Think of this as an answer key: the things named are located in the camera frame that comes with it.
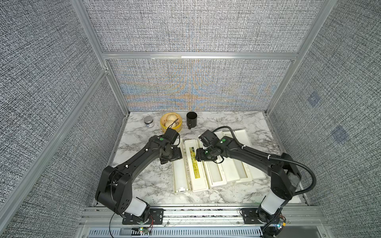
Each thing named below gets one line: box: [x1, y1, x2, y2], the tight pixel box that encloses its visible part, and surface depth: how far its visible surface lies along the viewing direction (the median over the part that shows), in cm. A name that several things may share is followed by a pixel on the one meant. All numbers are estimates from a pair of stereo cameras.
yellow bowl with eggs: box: [159, 112, 183, 133], surface depth 112 cm
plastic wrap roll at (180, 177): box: [172, 158, 189, 193], surface depth 83 cm
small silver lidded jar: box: [143, 116, 155, 128], surface depth 110 cm
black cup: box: [186, 111, 198, 130], surface depth 108 cm
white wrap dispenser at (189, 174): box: [172, 137, 209, 194], surface depth 85 cm
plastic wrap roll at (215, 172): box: [207, 161, 223, 183], surface depth 82 cm
